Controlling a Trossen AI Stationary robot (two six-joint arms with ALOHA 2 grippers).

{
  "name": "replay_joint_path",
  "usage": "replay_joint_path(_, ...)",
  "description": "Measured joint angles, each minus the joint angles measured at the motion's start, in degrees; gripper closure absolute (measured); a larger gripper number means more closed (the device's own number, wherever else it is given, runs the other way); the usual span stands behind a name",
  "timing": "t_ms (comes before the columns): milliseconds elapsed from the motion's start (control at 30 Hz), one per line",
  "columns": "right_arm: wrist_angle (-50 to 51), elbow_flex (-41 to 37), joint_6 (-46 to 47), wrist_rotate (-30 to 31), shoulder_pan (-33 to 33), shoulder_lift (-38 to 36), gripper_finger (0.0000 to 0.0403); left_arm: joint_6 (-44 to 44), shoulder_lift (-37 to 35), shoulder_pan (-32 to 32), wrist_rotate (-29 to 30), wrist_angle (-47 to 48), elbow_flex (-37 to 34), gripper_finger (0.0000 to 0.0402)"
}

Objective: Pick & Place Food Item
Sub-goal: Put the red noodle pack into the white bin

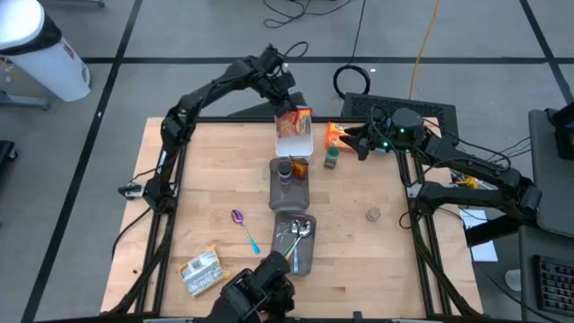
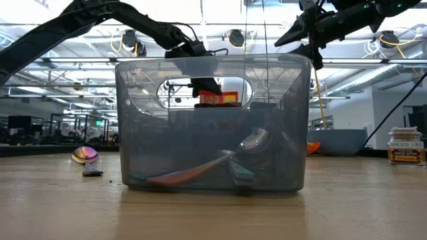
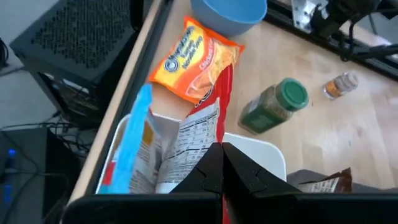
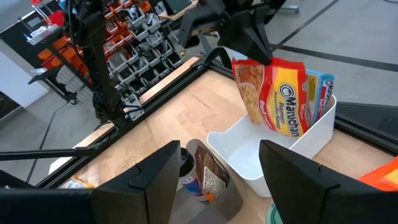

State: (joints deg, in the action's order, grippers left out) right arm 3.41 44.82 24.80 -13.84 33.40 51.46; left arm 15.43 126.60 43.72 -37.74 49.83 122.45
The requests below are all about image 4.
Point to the black cart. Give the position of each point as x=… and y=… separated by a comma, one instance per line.
x=46, y=77

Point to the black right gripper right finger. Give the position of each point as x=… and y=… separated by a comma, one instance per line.
x=311, y=202

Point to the wooden desk grey legs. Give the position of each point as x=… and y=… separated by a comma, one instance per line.
x=174, y=15

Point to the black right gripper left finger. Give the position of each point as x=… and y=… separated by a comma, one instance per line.
x=124, y=202

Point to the orange brown seasoning packet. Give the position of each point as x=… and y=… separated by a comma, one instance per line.
x=211, y=174

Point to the grey translucent plastic bin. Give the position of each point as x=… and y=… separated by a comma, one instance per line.
x=230, y=202

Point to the red ramen noodle packet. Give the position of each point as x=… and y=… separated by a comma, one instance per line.
x=286, y=102

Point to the silver foil snack packet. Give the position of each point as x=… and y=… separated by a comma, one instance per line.
x=74, y=183

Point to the green lid spice jar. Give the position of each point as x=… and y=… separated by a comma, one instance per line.
x=273, y=216

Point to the parts bin storage rack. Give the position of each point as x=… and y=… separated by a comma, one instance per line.
x=140, y=59

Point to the orange ramen noodle packet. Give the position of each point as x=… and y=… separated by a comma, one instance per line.
x=382, y=177

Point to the white plastic bin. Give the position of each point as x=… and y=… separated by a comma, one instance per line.
x=242, y=149

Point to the purple label spice jar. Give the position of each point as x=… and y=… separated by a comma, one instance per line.
x=189, y=183

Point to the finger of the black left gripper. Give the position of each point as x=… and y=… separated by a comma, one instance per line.
x=202, y=21
x=245, y=37

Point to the black aluminium table frame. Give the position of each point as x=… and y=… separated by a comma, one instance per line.
x=161, y=101

